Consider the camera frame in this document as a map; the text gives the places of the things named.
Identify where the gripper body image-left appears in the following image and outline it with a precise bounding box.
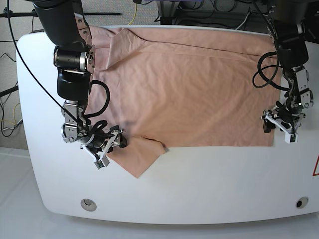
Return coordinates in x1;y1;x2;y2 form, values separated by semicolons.
80;125;125;161

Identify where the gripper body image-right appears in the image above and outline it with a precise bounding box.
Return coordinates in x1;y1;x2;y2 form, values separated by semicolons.
261;106;306;133

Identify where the peach pink T-shirt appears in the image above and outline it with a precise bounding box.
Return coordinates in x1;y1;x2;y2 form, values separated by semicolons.
91;27;280;177

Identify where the red triangle table marking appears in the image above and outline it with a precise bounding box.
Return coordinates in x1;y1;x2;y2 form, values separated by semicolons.
313;157;319;176

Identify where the silver left table grommet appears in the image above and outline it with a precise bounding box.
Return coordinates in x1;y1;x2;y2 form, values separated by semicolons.
80;199;97;212

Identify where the dark right table grommet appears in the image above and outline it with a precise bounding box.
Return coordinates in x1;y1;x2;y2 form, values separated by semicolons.
296;196;309;209

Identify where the black tripod stand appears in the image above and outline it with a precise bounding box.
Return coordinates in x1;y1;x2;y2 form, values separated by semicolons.
0;7;121;18

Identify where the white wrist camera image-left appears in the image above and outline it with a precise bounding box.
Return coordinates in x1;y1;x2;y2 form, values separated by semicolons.
94;155;110;170

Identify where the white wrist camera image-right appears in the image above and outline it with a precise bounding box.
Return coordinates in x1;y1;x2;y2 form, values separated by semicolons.
285;133;298;144

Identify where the yellow cable at left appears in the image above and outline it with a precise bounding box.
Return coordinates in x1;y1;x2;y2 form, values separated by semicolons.
1;102;23;126

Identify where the yellow cable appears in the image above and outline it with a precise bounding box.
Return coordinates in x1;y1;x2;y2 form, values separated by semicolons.
1;102;23;126
128;4;138;26

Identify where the white cable at top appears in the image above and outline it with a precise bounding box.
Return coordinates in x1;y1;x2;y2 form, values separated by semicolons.
236;12;251;30

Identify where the yellow cable at top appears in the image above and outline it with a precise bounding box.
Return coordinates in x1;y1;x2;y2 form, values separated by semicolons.
128;4;138;26

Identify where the grey robot base frame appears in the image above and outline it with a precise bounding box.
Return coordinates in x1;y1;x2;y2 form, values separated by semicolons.
154;0;204;25

